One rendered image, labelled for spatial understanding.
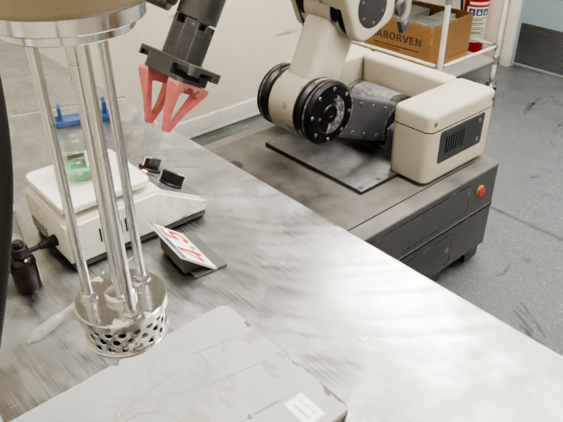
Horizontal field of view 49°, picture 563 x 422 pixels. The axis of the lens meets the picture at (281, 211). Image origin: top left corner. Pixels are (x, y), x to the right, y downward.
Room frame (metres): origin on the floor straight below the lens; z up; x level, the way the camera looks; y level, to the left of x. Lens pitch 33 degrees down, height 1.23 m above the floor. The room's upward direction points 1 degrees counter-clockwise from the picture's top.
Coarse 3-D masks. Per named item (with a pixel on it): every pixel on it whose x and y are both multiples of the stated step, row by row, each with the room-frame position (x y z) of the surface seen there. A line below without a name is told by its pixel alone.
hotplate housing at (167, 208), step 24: (24, 192) 0.70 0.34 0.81; (144, 192) 0.68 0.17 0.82; (168, 192) 0.70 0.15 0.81; (48, 216) 0.64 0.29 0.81; (96, 216) 0.63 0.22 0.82; (120, 216) 0.65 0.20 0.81; (144, 216) 0.67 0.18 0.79; (168, 216) 0.69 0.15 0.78; (192, 216) 0.72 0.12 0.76; (48, 240) 0.62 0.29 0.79; (96, 240) 0.62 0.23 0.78; (72, 264) 0.61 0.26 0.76
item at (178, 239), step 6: (162, 228) 0.66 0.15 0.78; (168, 234) 0.64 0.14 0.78; (174, 234) 0.66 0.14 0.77; (180, 234) 0.67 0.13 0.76; (174, 240) 0.63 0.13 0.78; (180, 240) 0.64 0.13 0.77; (186, 240) 0.66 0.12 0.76; (180, 246) 0.62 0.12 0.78; (186, 246) 0.63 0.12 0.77; (192, 246) 0.64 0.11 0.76; (186, 252) 0.61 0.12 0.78; (192, 252) 0.62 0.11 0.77; (198, 252) 0.63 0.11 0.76; (192, 258) 0.59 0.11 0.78; (198, 258) 0.61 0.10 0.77; (204, 258) 0.62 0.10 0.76; (210, 264) 0.61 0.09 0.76
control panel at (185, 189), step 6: (132, 162) 0.79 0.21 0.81; (138, 162) 0.80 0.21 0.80; (138, 168) 0.76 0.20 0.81; (162, 168) 0.82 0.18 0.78; (150, 174) 0.75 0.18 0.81; (156, 174) 0.76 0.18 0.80; (150, 180) 0.72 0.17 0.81; (156, 180) 0.73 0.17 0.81; (162, 186) 0.71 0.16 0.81; (186, 186) 0.76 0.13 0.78; (180, 192) 0.71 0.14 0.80; (186, 192) 0.73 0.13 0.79; (192, 192) 0.74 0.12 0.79
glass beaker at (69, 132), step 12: (60, 120) 0.71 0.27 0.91; (72, 120) 0.72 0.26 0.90; (60, 132) 0.67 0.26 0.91; (72, 132) 0.67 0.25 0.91; (60, 144) 0.67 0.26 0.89; (72, 144) 0.67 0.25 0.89; (84, 144) 0.67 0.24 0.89; (72, 156) 0.67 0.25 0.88; (84, 156) 0.67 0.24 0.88; (72, 168) 0.67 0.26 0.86; (84, 168) 0.67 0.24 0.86; (72, 180) 0.67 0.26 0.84; (84, 180) 0.67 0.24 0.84
